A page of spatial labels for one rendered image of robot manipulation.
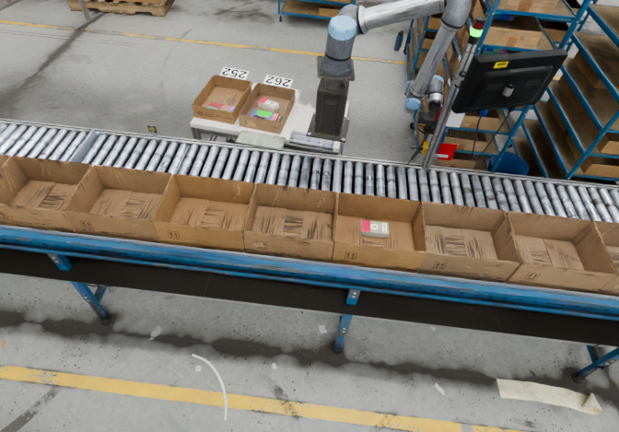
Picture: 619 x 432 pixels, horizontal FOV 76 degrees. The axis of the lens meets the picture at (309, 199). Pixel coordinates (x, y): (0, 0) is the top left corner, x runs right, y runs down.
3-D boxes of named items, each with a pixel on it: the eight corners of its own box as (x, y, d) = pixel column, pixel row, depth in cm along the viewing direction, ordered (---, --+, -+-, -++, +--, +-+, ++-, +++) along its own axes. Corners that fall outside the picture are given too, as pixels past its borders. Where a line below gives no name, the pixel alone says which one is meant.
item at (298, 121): (350, 101, 291) (351, 98, 289) (338, 152, 253) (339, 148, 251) (220, 80, 300) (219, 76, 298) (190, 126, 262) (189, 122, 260)
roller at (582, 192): (578, 183, 242) (573, 189, 246) (612, 254, 208) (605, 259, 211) (586, 184, 242) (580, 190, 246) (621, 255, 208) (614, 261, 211)
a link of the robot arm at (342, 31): (321, 55, 220) (326, 25, 207) (329, 40, 231) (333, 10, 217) (348, 62, 219) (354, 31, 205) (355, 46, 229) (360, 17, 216)
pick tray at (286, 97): (295, 101, 282) (296, 89, 275) (280, 134, 257) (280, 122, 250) (257, 94, 286) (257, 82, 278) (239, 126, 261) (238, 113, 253)
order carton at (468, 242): (491, 231, 197) (505, 209, 184) (504, 284, 177) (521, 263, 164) (412, 222, 198) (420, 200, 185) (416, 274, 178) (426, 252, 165)
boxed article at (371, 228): (360, 224, 195) (361, 219, 192) (386, 227, 195) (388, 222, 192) (360, 235, 190) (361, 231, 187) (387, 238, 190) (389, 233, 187)
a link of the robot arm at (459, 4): (476, 5, 185) (418, 114, 238) (476, -6, 193) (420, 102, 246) (452, -4, 185) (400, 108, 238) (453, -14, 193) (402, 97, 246)
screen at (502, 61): (506, 137, 232) (564, 48, 186) (522, 158, 223) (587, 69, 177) (432, 147, 223) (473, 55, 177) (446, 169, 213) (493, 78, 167)
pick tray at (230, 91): (251, 93, 286) (251, 80, 279) (233, 124, 261) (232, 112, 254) (215, 86, 289) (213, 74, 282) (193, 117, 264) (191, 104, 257)
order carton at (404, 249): (412, 223, 198) (421, 200, 185) (417, 274, 178) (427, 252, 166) (334, 214, 199) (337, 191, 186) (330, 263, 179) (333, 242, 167)
